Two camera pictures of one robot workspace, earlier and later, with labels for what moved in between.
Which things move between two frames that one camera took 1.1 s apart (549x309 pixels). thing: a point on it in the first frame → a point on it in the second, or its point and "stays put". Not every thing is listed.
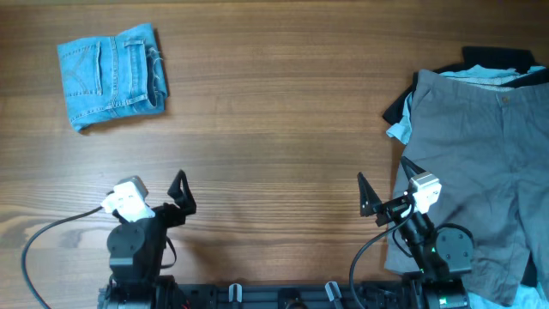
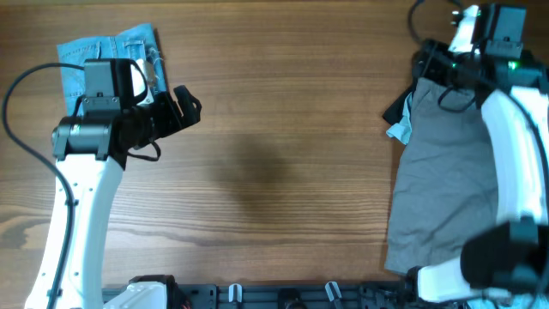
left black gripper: (184, 200) → (171, 121)
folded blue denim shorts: (114, 75) stays put
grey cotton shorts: (489, 148) stays put
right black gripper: (369, 201) → (421, 57)
